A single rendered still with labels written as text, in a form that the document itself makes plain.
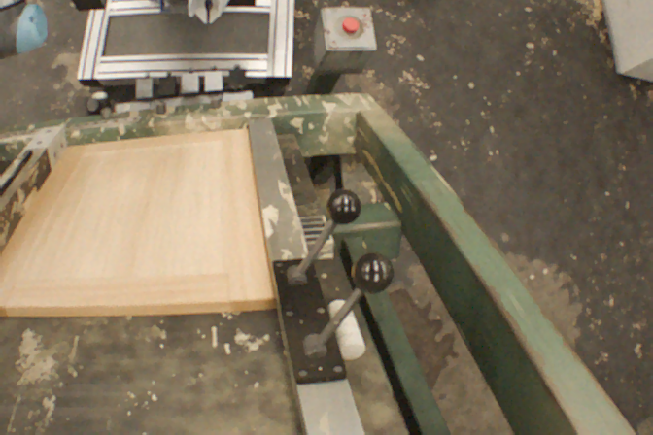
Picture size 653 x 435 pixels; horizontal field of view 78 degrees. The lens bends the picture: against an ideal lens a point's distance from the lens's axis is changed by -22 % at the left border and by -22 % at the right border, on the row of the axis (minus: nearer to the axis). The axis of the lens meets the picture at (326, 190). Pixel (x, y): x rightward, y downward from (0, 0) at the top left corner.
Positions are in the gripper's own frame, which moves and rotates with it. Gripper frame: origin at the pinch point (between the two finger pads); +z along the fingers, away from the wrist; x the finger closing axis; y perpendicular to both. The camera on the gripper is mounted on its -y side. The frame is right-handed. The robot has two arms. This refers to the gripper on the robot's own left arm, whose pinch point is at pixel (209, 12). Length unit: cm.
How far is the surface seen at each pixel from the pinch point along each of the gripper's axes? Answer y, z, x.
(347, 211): 28.1, 4.9, 17.6
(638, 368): 22, 166, 219
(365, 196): -12, 58, 35
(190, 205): 11.8, 29.6, -2.0
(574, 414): 54, 1, 37
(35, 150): -3, 35, -39
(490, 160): -75, 115, 112
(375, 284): 39.0, -0.2, 18.2
